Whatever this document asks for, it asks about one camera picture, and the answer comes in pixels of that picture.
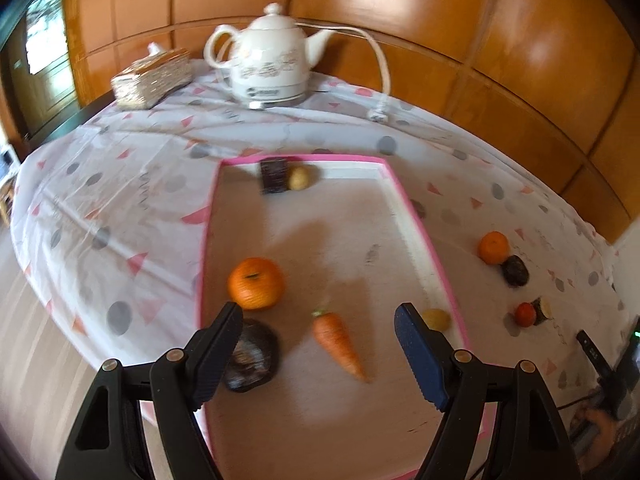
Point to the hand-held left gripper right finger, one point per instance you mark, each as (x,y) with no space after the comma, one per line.
(422,360)

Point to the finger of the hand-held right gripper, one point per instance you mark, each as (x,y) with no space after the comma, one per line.
(597,357)

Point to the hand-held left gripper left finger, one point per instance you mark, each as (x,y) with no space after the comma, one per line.
(220,360)

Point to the orange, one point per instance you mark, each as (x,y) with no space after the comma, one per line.
(493,248)
(256,284)

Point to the orange carrot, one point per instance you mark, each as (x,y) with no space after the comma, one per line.
(337,342)

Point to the pink rimmed tray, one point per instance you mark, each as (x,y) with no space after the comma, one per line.
(340,250)

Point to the person's right hand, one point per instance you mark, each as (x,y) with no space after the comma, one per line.
(600,430)

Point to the red tomato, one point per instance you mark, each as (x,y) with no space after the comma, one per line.
(525,314)

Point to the white patterned tablecloth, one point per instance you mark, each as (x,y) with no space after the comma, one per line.
(125,185)

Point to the silver kettle base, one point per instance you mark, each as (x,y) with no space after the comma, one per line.
(275,102)

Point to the gold patterned tissue box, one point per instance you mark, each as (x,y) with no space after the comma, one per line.
(150,77)

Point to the white floral ceramic kettle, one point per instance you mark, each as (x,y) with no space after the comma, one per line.
(270,60)

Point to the wooden glass door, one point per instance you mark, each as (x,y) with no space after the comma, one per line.
(45,50)

